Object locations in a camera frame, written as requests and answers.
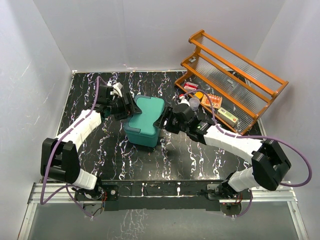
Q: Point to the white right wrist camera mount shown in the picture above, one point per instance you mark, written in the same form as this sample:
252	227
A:
183	100

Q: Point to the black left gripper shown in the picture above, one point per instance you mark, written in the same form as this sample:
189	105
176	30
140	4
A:
130	109

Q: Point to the orange wooden shelf rack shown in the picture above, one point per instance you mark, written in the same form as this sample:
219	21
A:
247	89

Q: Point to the teal medicine kit box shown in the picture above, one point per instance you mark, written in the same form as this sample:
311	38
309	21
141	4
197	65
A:
139	128

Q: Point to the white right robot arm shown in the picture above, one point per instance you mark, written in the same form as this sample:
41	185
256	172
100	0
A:
269	163

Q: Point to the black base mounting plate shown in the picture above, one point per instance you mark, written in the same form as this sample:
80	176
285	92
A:
162	192

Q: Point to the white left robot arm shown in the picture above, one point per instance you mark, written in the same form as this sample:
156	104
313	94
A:
59	155

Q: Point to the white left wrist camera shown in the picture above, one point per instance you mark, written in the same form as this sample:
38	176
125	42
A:
117	89

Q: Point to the aluminium frame rail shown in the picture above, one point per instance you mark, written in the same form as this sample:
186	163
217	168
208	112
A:
140	216

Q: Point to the small green white box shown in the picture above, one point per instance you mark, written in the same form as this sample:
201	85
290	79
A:
228	117

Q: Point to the clear measuring cup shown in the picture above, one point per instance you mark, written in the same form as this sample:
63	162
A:
194	103

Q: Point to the red white medicine box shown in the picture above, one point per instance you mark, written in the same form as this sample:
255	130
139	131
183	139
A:
189	86

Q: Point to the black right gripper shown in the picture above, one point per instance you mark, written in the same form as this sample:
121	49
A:
168	113

